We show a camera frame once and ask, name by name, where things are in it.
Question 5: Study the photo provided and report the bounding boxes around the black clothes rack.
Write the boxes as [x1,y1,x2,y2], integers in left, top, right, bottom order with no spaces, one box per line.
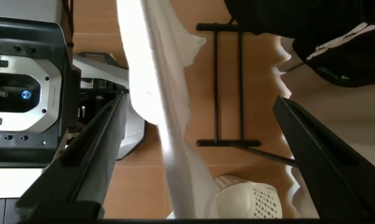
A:
[195,18,298,169]

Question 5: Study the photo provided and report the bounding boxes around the black trousers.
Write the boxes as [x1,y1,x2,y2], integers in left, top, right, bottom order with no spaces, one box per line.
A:
[224,0,375,88]

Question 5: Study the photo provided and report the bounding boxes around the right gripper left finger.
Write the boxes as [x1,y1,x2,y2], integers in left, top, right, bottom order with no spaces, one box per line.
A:
[14,93,129,220]

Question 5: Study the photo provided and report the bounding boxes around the white laundry basket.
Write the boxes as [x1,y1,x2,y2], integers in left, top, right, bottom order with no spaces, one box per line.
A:
[167,174,283,218]

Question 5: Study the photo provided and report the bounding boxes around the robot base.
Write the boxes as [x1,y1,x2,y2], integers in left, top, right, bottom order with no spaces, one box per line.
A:
[0,0,146,218]

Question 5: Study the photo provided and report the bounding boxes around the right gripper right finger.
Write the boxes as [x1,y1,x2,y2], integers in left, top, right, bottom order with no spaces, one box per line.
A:
[272,95,375,218]

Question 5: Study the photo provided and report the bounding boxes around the white printed T-shirt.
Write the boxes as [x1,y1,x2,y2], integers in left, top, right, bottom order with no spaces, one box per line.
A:
[116,0,220,218]

